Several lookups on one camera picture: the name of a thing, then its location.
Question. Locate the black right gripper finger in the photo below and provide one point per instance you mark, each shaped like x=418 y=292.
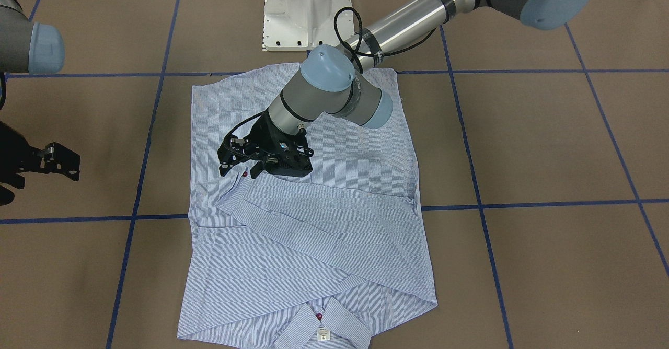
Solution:
x=57 y=158

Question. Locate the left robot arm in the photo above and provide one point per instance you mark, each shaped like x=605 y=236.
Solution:
x=331 y=80

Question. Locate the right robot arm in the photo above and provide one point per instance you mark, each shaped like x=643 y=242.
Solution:
x=31 y=48

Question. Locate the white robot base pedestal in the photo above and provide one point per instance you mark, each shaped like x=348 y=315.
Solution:
x=302 y=25

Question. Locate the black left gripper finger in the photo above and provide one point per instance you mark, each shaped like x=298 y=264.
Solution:
x=257 y=169

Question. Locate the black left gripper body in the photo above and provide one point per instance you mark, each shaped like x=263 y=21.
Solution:
x=261 y=136

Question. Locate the light blue striped shirt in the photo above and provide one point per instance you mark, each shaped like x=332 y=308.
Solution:
x=325 y=261

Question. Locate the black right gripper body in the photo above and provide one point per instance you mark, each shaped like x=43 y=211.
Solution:
x=11 y=153

